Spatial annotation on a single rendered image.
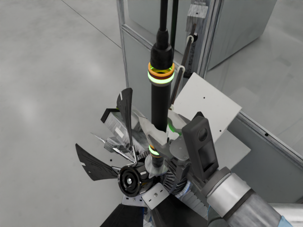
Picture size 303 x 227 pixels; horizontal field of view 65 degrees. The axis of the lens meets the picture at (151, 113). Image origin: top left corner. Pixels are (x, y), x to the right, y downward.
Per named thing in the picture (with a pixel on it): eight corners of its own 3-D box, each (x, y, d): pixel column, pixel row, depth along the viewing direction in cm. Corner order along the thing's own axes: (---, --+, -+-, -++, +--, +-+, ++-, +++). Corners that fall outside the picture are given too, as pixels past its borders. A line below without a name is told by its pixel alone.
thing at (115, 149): (140, 168, 105) (91, 134, 125) (142, 163, 105) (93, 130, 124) (137, 169, 103) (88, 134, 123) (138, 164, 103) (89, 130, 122)
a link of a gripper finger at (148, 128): (131, 136, 56) (162, 160, 52) (130, 122, 51) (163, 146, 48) (140, 128, 57) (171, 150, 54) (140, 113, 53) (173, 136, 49)
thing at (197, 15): (189, 19, 105) (191, 0, 98) (205, 22, 104) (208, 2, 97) (185, 33, 99) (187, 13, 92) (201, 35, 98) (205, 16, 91)
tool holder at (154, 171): (150, 145, 72) (150, 126, 64) (173, 150, 71) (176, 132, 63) (141, 172, 67) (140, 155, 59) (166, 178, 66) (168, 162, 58)
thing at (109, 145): (107, 146, 118) (109, 139, 117) (115, 152, 115) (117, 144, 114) (103, 147, 116) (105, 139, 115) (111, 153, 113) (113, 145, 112)
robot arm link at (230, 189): (228, 210, 39) (258, 179, 42) (207, 189, 41) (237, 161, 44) (218, 222, 45) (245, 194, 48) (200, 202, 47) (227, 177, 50)
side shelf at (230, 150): (204, 114, 158) (204, 111, 155) (249, 152, 141) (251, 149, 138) (177, 133, 148) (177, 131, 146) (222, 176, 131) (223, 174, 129)
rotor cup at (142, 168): (140, 151, 102) (118, 155, 91) (167, 167, 94) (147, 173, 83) (131, 181, 104) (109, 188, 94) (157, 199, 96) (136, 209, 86)
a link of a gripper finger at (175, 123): (154, 119, 59) (175, 147, 54) (154, 103, 54) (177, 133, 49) (165, 114, 60) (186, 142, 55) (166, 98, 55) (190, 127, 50)
